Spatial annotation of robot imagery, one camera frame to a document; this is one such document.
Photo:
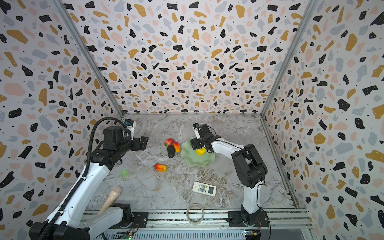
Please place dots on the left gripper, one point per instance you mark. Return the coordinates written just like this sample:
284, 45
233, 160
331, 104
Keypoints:
136, 146

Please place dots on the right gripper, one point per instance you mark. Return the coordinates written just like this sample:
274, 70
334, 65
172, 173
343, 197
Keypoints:
198, 142

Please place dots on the yellow fake bell pepper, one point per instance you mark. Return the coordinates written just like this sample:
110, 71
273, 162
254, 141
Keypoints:
201, 151

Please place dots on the red fake apple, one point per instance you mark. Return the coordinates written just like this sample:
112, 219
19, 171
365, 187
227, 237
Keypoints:
169, 142

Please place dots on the red yellow fake mango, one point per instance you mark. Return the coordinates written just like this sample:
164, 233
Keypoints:
177, 147

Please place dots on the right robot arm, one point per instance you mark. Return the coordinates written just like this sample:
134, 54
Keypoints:
250, 168

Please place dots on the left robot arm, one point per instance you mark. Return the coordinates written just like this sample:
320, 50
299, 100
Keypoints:
64, 223

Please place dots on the light green scalloped fruit bowl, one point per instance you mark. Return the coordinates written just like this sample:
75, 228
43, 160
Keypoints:
192, 158

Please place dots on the dark fake avocado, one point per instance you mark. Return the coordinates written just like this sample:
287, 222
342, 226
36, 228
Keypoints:
171, 151

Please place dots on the red orange fake mango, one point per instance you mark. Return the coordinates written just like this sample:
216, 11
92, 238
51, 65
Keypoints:
160, 168

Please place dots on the white remote control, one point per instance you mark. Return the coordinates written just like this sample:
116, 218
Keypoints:
204, 189

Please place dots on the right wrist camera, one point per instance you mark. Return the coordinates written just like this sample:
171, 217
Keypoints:
196, 130

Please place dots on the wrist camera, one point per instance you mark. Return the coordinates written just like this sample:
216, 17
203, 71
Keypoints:
196, 130
131, 125

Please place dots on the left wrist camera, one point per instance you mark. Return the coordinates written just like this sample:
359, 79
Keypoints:
131, 125

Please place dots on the green ring toy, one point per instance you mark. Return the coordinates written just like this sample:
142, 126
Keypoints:
124, 173

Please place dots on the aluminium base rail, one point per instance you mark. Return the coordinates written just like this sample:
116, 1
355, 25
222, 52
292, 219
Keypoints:
221, 224

